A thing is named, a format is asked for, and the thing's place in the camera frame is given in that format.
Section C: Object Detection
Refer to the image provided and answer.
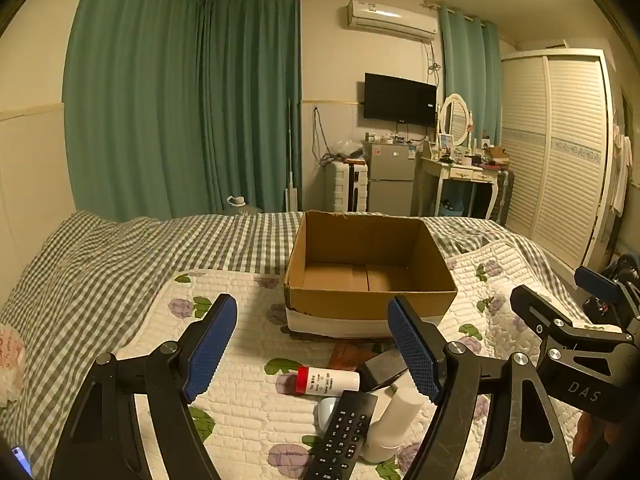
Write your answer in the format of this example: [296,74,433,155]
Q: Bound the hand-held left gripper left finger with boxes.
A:
[50,292,238,480]

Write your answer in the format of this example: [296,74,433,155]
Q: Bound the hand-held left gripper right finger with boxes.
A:
[387,295,573,480]

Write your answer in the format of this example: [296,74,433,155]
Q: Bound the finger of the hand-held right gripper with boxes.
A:
[574,255,640,333]
[509,284,576,342]

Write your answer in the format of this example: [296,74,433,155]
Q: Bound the smartphone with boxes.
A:
[357,347,416,391]

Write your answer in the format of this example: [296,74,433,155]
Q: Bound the brown patterned case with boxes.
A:
[327,342,381,373]

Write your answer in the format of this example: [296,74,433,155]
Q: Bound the white plastic bottle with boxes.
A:
[361,382,426,463]

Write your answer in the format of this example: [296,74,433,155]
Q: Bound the white tube with red cap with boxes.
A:
[276,366,361,395]

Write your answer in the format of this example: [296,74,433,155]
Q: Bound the black remote control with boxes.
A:
[302,391,379,480]

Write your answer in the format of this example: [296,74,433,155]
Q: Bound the brown cardboard box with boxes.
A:
[283,210,459,340]

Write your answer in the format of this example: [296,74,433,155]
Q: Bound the white computer mouse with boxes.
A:
[315,397,343,433]

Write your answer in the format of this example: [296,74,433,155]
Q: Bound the hanging white clothes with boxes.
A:
[610,125,633,218]

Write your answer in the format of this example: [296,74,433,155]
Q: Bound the dark suitcase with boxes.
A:
[487,167,516,223]

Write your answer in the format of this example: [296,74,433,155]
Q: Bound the grey checked bed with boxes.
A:
[0,210,576,480]

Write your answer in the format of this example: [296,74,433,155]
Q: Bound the white louvred wardrobe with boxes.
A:
[500,49,617,271]

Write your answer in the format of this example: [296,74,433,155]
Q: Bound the clear water jug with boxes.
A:
[220,195,263,216]

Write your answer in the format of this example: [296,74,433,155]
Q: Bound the white dressing table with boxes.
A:
[412,155,501,220]

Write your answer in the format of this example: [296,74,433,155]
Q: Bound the white flat mop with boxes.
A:
[285,99,301,211]

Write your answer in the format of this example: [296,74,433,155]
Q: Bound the grey small fridge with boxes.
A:
[366,140,417,213]

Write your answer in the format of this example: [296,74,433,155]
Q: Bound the white ribbed suitcase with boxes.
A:
[324,160,370,212]

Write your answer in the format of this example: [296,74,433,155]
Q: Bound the white plastic bag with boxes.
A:
[0,324,27,403]

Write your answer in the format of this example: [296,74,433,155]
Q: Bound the white oval mirror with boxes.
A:
[439,93,473,148]

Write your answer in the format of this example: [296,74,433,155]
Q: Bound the phone with lit screen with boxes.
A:
[10,445,33,478]

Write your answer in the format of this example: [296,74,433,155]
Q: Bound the light green window curtain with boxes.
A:
[440,5,501,146]

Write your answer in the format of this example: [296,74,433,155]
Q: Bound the narrow green curtain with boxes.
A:
[200,0,303,216]

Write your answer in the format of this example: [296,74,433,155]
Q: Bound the wide green curtain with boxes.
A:
[64,0,208,221]

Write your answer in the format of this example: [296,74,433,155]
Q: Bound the white air conditioner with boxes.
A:
[344,0,440,43]

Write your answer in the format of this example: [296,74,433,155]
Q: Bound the hanging wall cables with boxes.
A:
[311,106,331,163]

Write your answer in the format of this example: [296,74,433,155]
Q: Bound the black wall television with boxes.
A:
[363,73,437,128]

